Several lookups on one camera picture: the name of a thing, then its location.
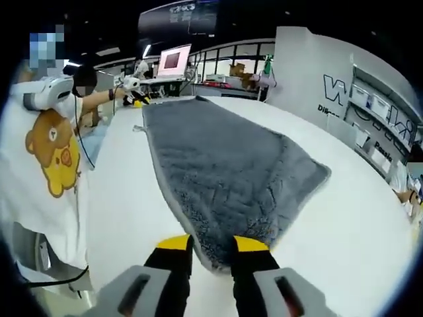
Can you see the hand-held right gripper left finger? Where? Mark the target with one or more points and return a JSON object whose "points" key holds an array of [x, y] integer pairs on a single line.
{"points": [[165, 284]]}

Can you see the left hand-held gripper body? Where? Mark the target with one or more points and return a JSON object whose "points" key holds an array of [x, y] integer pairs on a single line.
{"points": [[132, 84]]}

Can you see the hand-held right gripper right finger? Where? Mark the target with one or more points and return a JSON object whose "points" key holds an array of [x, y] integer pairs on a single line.
{"points": [[251, 284]]}

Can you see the grey towel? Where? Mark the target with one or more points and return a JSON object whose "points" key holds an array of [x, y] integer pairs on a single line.
{"points": [[224, 165]]}

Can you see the person's left hand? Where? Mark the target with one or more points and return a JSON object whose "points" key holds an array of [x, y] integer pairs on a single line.
{"points": [[119, 92]]}

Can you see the black wristband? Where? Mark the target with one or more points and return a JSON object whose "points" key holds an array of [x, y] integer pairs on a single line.
{"points": [[111, 94]]}

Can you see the background work desk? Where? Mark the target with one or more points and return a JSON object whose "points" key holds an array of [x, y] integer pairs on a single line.
{"points": [[165, 80]]}

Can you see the bright computer monitor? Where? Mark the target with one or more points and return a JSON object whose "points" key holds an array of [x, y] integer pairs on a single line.
{"points": [[173, 61]]}

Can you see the light blue jeans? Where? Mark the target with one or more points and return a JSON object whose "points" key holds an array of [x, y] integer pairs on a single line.
{"points": [[96, 142]]}

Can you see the brown cardboard box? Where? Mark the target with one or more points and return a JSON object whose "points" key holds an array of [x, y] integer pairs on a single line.
{"points": [[238, 69]]}

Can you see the purple rolled mat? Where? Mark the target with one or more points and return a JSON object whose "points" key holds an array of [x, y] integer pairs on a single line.
{"points": [[264, 81]]}

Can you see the green hanging object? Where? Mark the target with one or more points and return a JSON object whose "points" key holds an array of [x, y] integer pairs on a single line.
{"points": [[269, 66]]}

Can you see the person in white bear shirt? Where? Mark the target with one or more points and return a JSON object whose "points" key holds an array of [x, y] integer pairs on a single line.
{"points": [[20, 198]]}

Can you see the metal storage rack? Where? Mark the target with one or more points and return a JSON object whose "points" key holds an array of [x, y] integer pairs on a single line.
{"points": [[353, 76]]}

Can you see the row of white storage bins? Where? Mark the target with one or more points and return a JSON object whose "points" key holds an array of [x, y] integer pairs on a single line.
{"points": [[376, 102]]}

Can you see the large dark wall display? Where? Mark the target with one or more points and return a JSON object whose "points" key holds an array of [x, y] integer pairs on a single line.
{"points": [[178, 18]]}

